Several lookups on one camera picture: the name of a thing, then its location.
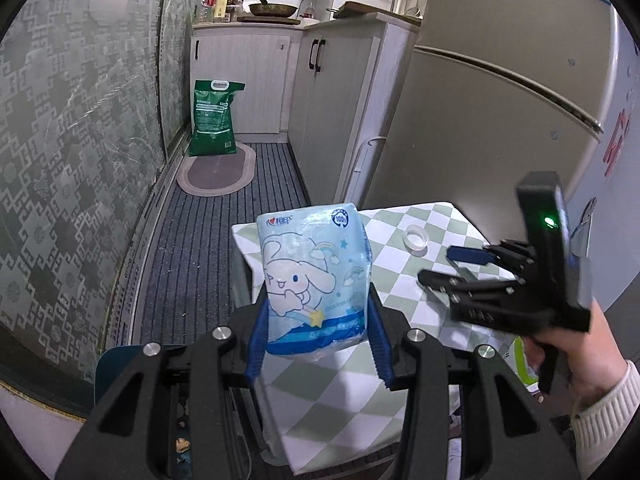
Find frying pan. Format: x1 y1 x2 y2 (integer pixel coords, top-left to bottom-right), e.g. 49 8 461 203
248 0 299 17

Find green white checkered tablecloth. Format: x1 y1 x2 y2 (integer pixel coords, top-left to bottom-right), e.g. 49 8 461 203
231 202 521 476

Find blue wall sticker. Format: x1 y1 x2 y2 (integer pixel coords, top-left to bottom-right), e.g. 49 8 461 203
570 197 599 241

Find oval grey pink mat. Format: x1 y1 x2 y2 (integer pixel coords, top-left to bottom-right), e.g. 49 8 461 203
176 142 257 197

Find white cabinet with single handle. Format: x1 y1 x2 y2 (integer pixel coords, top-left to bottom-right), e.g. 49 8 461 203
190 24 303 136

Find green sack with handle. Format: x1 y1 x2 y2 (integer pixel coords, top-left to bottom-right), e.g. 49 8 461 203
187 79 246 157

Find beige refrigerator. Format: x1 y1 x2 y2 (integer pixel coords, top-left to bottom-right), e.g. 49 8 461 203
357 0 618 256

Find person's right hand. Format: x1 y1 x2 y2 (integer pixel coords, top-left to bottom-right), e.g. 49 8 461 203
522 299 629 412

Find green white plastic bag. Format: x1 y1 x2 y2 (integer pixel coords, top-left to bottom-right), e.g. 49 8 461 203
505 337 544 392

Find patterned glass door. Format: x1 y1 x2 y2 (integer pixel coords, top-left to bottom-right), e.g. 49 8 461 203
0 0 201 418

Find dark striped floor mat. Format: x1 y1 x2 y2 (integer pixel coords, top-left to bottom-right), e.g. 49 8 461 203
135 141 313 346

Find blue cartoon tissue pack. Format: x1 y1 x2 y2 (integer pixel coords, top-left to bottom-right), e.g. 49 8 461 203
256 202 373 358

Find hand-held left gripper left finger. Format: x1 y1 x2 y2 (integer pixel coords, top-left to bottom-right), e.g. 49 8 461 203
57 287 273 480

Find red wall sticker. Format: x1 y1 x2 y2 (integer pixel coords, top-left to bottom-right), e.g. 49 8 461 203
602 110 634 177

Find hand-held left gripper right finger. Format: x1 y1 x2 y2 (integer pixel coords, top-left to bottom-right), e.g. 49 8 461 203
367 282 583 480

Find wooden cutting board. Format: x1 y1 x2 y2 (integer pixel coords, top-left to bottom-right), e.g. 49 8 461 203
337 2 402 15

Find clear tape roll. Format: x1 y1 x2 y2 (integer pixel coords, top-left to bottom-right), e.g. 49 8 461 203
404 225 429 251

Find black stove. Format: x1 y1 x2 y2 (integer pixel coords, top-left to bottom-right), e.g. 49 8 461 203
237 15 301 26

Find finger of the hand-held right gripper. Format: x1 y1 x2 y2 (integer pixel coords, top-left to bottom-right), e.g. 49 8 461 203
446 241 540 277
416 268 532 307

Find white cabinet with double handles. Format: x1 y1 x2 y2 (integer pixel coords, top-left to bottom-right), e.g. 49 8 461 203
287 12 423 206

